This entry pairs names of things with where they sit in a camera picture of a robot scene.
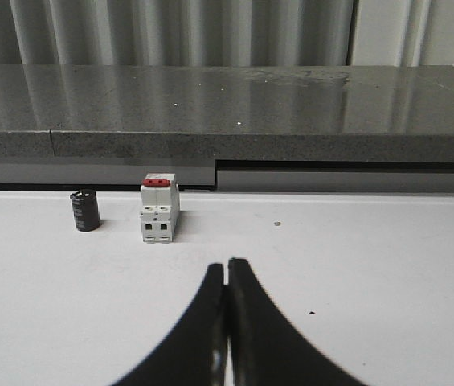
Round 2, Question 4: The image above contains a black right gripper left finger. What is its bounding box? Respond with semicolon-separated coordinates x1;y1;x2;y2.
116;264;227;385

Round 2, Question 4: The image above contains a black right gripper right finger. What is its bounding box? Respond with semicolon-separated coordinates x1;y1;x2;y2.
227;258;362;385

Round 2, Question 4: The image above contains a black cylindrical capacitor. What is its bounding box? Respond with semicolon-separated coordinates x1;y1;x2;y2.
70;189;100;232

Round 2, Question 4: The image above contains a grey stone counter ledge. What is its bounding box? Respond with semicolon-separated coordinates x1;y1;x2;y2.
0;64;454;194

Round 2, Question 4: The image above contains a grey pleated curtain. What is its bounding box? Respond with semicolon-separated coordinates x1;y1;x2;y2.
0;1;454;66

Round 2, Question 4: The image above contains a white circuit breaker red switch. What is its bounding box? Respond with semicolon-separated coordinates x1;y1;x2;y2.
140;173;180;243

